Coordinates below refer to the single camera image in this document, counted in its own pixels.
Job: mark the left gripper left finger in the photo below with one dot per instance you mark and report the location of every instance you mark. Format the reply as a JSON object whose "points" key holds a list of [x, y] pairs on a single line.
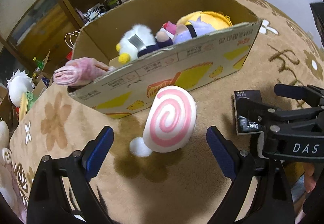
{"points": [[48, 201]]}

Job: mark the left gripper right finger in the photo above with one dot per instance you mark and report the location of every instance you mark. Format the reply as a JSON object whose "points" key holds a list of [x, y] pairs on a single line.
{"points": [[272, 201]]}

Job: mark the dark small card box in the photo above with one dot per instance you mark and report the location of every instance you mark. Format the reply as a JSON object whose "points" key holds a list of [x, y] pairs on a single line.
{"points": [[245, 126]]}

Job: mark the yellow plush toy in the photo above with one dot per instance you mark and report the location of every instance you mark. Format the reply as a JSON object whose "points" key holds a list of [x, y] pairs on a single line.
{"points": [[218, 20]]}

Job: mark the purple haired plush doll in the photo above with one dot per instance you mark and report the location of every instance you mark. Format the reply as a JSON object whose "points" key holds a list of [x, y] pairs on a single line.
{"points": [[183, 33]]}

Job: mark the white fluffy plush toy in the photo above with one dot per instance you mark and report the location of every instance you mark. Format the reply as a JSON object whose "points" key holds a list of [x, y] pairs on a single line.
{"points": [[138, 38]]}

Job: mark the person's hand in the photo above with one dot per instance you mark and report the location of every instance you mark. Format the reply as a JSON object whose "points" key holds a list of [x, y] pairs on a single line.
{"points": [[309, 181]]}

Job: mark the white bear plush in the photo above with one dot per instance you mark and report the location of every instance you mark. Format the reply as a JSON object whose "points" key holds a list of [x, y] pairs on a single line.
{"points": [[6, 154]]}

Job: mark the beige floral blanket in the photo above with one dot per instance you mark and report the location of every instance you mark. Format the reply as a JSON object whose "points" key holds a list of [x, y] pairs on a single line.
{"points": [[205, 101]]}

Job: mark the green frog plush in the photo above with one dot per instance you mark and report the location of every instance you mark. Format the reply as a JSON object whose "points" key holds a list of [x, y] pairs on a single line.
{"points": [[31, 99]]}

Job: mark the pink swirl plush cushion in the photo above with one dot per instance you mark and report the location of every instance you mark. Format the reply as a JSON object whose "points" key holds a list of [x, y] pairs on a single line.
{"points": [[171, 120]]}

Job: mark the white haired plush head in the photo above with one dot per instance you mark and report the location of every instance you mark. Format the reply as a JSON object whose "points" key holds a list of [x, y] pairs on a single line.
{"points": [[18, 84]]}

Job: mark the pink rolled towel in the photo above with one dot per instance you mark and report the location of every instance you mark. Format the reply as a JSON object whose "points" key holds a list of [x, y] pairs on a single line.
{"points": [[80, 72]]}

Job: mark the green glass bottle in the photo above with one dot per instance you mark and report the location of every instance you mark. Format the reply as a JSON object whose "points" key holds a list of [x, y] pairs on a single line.
{"points": [[39, 66]]}

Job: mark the cardboard box with yellow print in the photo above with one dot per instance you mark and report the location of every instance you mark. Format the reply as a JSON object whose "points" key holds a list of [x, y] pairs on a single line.
{"points": [[132, 87]]}

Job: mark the red paper shopping bag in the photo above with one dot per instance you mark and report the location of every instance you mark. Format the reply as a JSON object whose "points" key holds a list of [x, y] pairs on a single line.
{"points": [[70, 39]]}

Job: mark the magenta plush toy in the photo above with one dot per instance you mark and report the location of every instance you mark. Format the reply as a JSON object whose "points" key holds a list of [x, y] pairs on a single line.
{"points": [[170, 27]]}

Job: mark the wooden wardrobe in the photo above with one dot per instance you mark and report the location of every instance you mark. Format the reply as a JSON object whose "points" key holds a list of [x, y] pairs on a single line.
{"points": [[37, 28]]}

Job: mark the wicker basket with items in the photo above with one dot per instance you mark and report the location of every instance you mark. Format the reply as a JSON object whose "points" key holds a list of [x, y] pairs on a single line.
{"points": [[95, 12]]}

